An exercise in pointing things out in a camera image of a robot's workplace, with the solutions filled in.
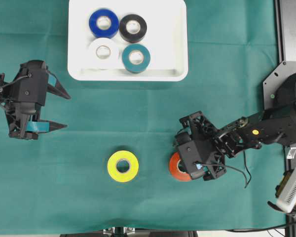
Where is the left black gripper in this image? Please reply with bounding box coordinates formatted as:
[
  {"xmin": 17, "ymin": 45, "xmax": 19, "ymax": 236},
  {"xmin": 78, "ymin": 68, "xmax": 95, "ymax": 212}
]
[{"xmin": 4, "ymin": 70, "xmax": 71, "ymax": 140}]

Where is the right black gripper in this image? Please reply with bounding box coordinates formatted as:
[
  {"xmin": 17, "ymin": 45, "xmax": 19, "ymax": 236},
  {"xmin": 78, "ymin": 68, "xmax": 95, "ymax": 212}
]
[{"xmin": 175, "ymin": 111, "xmax": 226, "ymax": 181}]

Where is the red tape roll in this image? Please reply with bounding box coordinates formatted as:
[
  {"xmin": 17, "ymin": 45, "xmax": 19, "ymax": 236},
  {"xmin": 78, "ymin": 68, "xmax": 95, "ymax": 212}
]
[{"xmin": 169, "ymin": 152, "xmax": 191, "ymax": 182}]

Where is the white tape roll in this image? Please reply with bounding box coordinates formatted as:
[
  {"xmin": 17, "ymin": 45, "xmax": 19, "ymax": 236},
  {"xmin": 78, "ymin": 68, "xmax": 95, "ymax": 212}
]
[{"xmin": 87, "ymin": 38, "xmax": 119, "ymax": 69}]

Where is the green tape roll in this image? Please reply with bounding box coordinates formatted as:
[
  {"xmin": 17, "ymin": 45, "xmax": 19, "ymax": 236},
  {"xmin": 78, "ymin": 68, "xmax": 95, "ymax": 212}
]
[{"xmin": 122, "ymin": 44, "xmax": 150, "ymax": 74}]

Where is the blue tape roll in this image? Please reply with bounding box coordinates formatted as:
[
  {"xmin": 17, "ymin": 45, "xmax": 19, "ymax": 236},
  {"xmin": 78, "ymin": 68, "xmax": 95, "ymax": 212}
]
[{"xmin": 89, "ymin": 8, "xmax": 119, "ymax": 39}]

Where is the black tape roll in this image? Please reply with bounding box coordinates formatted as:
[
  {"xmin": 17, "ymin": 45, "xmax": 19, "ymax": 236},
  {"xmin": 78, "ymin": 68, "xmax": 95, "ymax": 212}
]
[{"xmin": 119, "ymin": 14, "xmax": 148, "ymax": 43}]

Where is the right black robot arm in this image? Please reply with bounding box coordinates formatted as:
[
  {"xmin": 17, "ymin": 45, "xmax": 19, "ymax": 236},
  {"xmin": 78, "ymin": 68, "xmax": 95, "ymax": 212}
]
[{"xmin": 175, "ymin": 98, "xmax": 296, "ymax": 181}]

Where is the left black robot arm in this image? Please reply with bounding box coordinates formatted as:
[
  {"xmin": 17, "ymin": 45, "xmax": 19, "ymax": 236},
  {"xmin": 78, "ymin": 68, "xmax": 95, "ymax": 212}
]
[{"xmin": 0, "ymin": 69, "xmax": 71, "ymax": 140}]

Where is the yellow tape roll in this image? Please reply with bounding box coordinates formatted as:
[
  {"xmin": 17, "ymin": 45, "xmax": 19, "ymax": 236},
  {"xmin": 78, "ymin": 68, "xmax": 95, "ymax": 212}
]
[{"xmin": 107, "ymin": 150, "xmax": 139, "ymax": 183}]

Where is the green table cloth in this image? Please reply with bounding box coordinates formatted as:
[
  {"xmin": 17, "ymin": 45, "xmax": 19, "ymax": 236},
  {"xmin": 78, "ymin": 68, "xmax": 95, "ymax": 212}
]
[{"xmin": 0, "ymin": 0, "xmax": 285, "ymax": 234}]

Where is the white plastic tray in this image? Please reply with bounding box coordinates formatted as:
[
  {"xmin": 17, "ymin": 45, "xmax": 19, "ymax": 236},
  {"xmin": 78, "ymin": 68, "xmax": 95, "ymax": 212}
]
[{"xmin": 67, "ymin": 0, "xmax": 188, "ymax": 82}]

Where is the white perforated device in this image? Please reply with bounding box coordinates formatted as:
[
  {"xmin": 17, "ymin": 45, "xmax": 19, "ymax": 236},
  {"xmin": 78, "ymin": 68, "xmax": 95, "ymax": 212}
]
[{"xmin": 276, "ymin": 167, "xmax": 296, "ymax": 213}]

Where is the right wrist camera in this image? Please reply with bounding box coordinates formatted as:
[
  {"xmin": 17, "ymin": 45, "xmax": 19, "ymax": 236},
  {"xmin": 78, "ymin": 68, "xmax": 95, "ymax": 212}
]
[{"xmin": 177, "ymin": 141, "xmax": 205, "ymax": 180}]

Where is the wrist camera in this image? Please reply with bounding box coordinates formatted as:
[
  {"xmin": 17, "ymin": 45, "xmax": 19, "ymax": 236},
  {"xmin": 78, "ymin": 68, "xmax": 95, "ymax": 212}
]
[
  {"xmin": 177, "ymin": 141, "xmax": 205, "ymax": 180},
  {"xmin": 10, "ymin": 60, "xmax": 49, "ymax": 106}
]

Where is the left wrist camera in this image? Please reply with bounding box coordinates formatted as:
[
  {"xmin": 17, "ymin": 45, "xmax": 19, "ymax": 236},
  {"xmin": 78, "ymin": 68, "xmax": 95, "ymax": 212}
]
[{"xmin": 10, "ymin": 60, "xmax": 49, "ymax": 106}]

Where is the black camera cable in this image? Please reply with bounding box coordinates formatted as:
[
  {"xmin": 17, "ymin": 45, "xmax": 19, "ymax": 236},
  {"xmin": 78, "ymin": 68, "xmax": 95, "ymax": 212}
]
[{"xmin": 199, "ymin": 150, "xmax": 252, "ymax": 189}]

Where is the white bracket clip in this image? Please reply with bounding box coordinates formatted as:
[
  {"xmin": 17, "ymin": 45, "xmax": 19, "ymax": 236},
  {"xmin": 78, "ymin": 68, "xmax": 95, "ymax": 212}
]
[{"xmin": 286, "ymin": 147, "xmax": 296, "ymax": 159}]

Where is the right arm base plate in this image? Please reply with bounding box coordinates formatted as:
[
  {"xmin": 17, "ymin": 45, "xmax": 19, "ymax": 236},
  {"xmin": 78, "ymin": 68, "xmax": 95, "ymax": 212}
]
[{"xmin": 262, "ymin": 61, "xmax": 296, "ymax": 146}]

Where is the bottom metal camera mount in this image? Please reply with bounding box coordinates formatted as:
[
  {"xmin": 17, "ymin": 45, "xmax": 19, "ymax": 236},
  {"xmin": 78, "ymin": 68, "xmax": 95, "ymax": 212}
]
[{"xmin": 103, "ymin": 227, "xmax": 136, "ymax": 237}]

